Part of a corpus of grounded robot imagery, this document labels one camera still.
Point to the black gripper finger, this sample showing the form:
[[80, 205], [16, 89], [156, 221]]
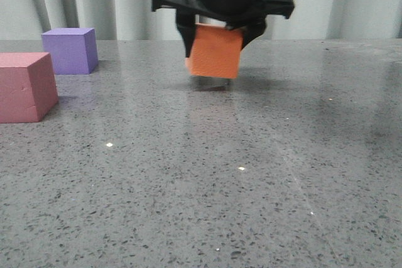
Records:
[[251, 29], [186, 26]]

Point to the orange foam cube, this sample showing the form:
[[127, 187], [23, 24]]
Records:
[[215, 52]]

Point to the pale green curtain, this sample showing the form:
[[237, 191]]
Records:
[[134, 20]]

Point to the purple foam cube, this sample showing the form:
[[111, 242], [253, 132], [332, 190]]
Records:
[[73, 50]]

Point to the pink foam cube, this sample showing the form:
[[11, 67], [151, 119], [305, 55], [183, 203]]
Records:
[[28, 88]]

